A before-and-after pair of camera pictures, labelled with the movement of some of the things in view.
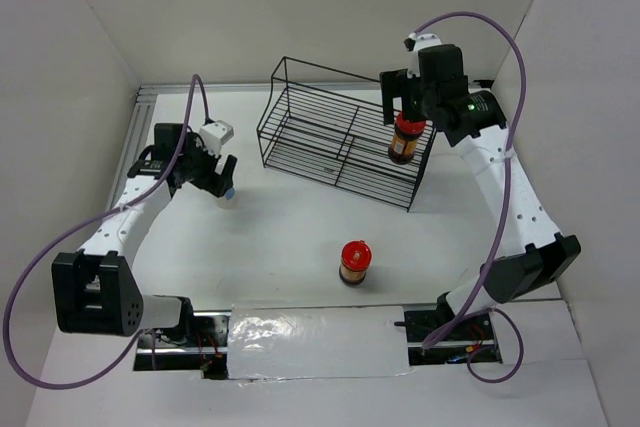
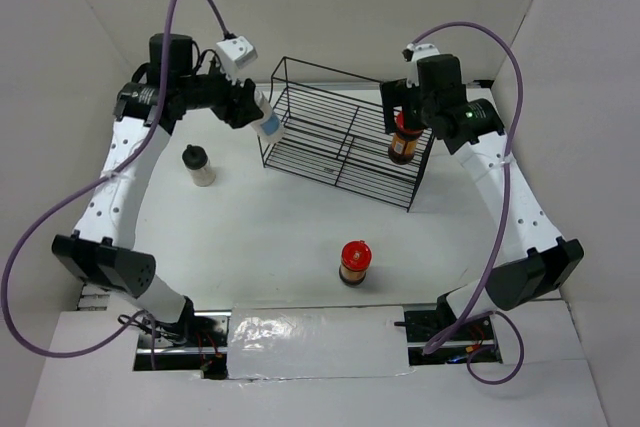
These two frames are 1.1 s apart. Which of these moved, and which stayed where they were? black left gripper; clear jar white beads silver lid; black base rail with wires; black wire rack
Moved: clear jar white beads silver lid; black left gripper
Stayed: black base rail with wires; black wire rack
